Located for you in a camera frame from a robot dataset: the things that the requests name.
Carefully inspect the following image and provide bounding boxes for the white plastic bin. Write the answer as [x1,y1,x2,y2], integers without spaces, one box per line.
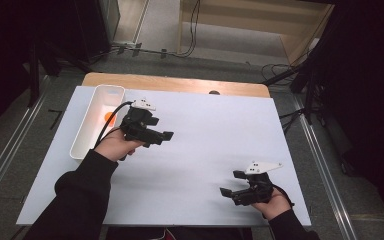
[69,84,126,160]

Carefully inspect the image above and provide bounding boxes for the black power plugs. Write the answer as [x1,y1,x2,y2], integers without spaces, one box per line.
[113,41,168,60]

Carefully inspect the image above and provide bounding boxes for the dark cabinet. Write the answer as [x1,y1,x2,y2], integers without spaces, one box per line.
[73,0,121,63]

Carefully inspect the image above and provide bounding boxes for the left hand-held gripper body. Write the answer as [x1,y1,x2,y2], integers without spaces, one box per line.
[119,98,164,148]

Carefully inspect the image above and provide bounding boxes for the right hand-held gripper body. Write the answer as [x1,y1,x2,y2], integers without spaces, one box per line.
[232,162,284,206]

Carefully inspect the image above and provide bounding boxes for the wooden table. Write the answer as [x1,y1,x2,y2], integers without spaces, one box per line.
[81,72,271,99]

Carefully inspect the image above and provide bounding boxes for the person's right hand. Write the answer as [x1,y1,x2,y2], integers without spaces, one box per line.
[251,188,292,221]

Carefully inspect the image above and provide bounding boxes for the black floor cables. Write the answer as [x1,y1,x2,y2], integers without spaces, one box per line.
[260,62,303,86]

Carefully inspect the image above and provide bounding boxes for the person's left hand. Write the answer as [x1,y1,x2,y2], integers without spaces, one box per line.
[94,129,145,163]

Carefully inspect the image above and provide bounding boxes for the light wooden shelf unit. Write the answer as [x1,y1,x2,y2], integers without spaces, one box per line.
[178,0,334,66]

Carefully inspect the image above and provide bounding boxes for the orange round object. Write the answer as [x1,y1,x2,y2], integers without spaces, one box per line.
[103,112,117,128]

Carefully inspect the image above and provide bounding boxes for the white table board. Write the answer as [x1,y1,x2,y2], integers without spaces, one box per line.
[16,85,312,228]

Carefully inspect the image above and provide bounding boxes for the black hanging cable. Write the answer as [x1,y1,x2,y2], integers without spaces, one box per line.
[183,0,202,58]

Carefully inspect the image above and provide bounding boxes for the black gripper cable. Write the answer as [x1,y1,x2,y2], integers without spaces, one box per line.
[273,184,295,208]
[94,100,135,149]

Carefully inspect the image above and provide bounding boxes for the dark curtain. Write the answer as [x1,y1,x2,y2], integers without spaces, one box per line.
[308,0,384,231]

